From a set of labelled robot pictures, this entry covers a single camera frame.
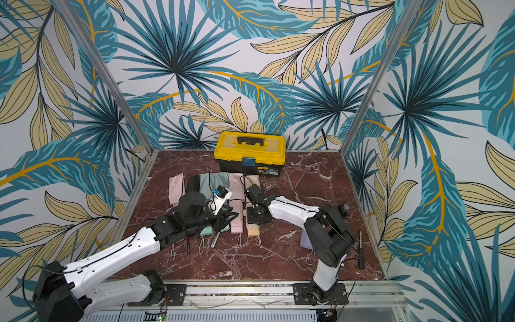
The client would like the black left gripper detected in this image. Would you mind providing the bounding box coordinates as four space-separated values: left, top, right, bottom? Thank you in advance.
186 201 240 233

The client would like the beige sleeved umbrella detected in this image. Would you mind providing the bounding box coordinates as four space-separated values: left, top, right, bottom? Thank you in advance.
244 209 260 237

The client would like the pink umbrella sleeve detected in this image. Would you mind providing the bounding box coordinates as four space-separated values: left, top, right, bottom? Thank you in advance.
228 173 245 201
168 173 186 206

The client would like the mint umbrella sleeve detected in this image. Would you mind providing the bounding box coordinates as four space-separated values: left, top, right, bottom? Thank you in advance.
199 173 216 200
210 173 229 190

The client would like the beige umbrella sleeve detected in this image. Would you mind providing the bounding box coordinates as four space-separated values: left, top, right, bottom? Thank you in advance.
244 174 261 189

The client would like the lavender sleeved umbrella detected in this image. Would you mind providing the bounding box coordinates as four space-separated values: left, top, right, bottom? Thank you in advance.
300 230 313 250

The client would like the pink sleeved umbrella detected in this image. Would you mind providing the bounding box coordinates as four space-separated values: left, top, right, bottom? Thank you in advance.
229 200 244 234

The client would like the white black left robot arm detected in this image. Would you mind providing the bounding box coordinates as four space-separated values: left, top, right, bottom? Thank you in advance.
33 186 237 321

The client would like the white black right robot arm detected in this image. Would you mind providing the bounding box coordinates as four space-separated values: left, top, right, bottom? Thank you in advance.
245 185 357 292

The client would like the yellow black toolbox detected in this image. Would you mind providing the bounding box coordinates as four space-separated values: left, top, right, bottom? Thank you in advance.
214 131 286 176

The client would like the small black electrical part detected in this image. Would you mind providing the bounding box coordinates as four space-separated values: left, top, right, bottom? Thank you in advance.
338 204 350 220

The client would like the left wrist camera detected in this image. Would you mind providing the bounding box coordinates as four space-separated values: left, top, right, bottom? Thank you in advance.
209 185 232 215

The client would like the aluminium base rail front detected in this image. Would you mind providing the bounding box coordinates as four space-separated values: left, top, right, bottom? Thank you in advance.
60 280 411 322

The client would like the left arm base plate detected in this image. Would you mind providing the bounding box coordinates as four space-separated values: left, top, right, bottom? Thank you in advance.
128 284 186 307

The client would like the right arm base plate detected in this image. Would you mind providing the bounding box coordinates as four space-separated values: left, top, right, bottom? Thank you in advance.
293 281 349 306

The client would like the black handled screwdriver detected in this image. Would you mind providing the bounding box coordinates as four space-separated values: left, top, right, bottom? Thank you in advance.
358 232 366 270

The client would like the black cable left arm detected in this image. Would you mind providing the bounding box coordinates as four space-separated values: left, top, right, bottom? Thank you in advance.
21 263 69 311

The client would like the aluminium frame rail right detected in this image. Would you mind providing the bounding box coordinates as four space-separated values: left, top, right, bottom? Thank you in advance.
340 1 422 156

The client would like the aluminium frame rail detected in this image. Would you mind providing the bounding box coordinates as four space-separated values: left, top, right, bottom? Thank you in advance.
54 0 154 154
340 1 422 156

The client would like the aluminium frame rail left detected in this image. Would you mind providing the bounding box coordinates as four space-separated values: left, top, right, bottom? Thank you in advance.
54 0 154 154

